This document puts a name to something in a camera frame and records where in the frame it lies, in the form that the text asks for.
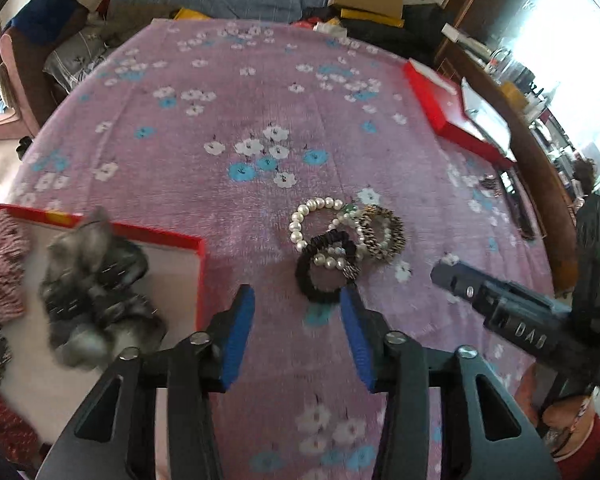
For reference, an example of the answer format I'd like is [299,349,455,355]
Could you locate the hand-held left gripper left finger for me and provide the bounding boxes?
[35,284,257,480]

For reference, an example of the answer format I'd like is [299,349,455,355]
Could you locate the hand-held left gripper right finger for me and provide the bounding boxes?
[340,285,563,480]

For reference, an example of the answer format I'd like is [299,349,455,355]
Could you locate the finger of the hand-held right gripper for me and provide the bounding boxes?
[430,260,576,366]

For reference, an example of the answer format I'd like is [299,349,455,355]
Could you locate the red shallow box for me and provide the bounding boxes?
[0,203,207,453]

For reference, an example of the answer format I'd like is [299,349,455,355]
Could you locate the black hair tie with bead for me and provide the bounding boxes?
[295,231,361,306]

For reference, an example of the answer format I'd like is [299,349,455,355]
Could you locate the leopard print hair tie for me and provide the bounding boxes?
[355,205,406,262]

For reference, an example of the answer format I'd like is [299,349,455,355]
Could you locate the pale bead bracelet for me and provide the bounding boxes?
[335,204,381,261]

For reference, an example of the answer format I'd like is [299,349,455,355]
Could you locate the white pearl bracelet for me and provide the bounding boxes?
[290,197,346,268]

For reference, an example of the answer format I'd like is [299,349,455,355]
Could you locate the grey organza scrunchie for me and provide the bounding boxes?
[39,206,168,372]

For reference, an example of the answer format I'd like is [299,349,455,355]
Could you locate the red plaid scrunchie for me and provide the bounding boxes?
[0,210,33,323]

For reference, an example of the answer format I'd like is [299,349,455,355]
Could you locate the dark red dotted scrunchie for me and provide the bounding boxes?
[0,385,43,461]

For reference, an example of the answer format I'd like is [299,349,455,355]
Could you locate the person's right hand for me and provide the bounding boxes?
[516,366,596,458]

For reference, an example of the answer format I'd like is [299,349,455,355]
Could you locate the black smartphone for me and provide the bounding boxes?
[500,167,537,241]

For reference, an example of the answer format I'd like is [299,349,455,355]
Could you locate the wooden headboard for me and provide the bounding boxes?
[435,40,581,296]

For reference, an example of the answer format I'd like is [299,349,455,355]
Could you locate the white papers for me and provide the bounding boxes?
[461,77,513,153]

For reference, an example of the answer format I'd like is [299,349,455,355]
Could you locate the red box lid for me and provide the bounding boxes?
[404,59,517,167]

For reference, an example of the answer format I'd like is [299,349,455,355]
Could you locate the black bag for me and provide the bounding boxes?
[347,4,456,53]

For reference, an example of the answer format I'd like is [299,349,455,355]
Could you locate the yellow flat package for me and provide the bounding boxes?
[340,7,406,29]

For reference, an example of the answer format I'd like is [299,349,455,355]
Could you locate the grey pillow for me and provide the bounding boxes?
[44,30,113,93]

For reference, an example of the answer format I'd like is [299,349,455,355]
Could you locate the olive blanket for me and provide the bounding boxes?
[105,2,181,41]

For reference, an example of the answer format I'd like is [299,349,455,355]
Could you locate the pink sofa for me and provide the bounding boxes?
[0,25,51,141]

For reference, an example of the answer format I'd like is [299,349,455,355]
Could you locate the blue cloth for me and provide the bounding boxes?
[10,0,88,31]

